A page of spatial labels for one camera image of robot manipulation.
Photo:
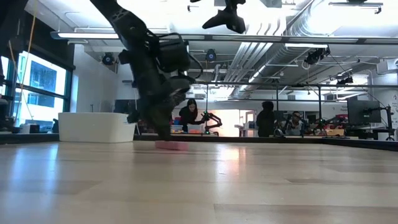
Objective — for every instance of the black cabinet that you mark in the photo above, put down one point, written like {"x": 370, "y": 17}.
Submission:
{"x": 124, "y": 105}

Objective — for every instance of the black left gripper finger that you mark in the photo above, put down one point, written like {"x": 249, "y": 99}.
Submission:
{"x": 161, "y": 124}

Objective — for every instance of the white plastic bin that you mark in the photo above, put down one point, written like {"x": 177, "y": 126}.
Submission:
{"x": 93, "y": 127}

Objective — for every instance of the large window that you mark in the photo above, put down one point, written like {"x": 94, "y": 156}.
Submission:
{"x": 43, "y": 93}

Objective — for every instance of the person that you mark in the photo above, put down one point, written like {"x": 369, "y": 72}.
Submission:
{"x": 293, "y": 123}
{"x": 188, "y": 116}
{"x": 265, "y": 121}

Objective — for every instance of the small white box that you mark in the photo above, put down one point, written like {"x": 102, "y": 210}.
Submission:
{"x": 29, "y": 128}

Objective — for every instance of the pink block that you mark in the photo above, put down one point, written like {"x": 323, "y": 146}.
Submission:
{"x": 177, "y": 146}

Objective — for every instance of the black ceiling track light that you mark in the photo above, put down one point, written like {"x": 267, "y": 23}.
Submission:
{"x": 315, "y": 56}

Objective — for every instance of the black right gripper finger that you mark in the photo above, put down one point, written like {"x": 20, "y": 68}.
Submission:
{"x": 230, "y": 21}

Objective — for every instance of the white round column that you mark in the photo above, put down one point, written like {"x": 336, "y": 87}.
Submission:
{"x": 126, "y": 90}

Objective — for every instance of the black background robot arm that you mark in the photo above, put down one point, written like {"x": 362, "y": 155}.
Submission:
{"x": 214, "y": 119}

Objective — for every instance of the clear storage tub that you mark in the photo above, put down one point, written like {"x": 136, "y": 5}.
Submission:
{"x": 195, "y": 129}
{"x": 177, "y": 129}

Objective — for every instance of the long horizontal light bar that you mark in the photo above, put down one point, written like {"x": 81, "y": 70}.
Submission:
{"x": 248, "y": 38}

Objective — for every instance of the black round ceiling device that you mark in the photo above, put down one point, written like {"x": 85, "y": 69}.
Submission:
{"x": 108, "y": 59}
{"x": 211, "y": 55}

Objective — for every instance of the black background monitor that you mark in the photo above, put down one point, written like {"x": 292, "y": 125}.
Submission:
{"x": 363, "y": 112}

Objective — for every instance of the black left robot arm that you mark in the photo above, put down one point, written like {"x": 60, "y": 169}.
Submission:
{"x": 124, "y": 21}

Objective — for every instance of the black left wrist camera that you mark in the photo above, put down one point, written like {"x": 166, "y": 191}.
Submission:
{"x": 174, "y": 56}

